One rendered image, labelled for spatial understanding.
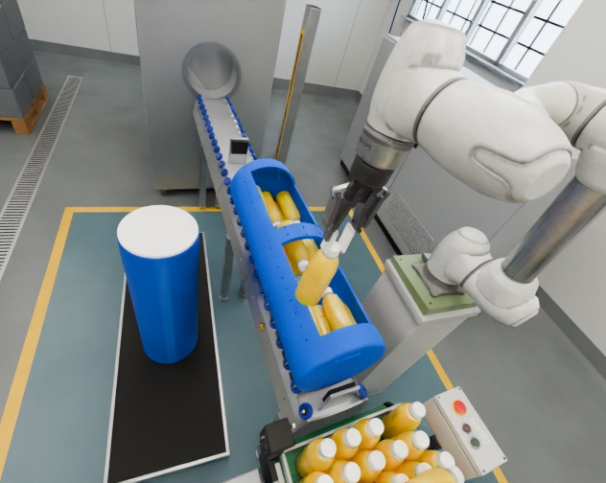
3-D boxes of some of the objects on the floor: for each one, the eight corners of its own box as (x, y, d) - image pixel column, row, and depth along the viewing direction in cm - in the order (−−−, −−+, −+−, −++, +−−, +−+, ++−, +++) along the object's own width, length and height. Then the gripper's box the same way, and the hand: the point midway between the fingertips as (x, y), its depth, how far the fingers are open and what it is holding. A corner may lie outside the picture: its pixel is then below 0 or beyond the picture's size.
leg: (204, 205, 284) (207, 143, 241) (206, 209, 281) (208, 147, 238) (198, 205, 282) (198, 143, 239) (199, 209, 278) (200, 147, 235)
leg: (227, 293, 225) (235, 232, 182) (228, 300, 222) (237, 239, 179) (219, 294, 223) (224, 233, 180) (221, 301, 219) (227, 240, 176)
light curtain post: (263, 243, 268) (316, 6, 152) (265, 248, 265) (321, 9, 148) (256, 244, 266) (305, 3, 149) (258, 249, 262) (310, 7, 146)
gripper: (399, 151, 62) (354, 236, 78) (329, 145, 55) (293, 241, 70) (422, 172, 58) (368, 258, 73) (348, 169, 50) (306, 265, 66)
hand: (337, 239), depth 70 cm, fingers closed on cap, 4 cm apart
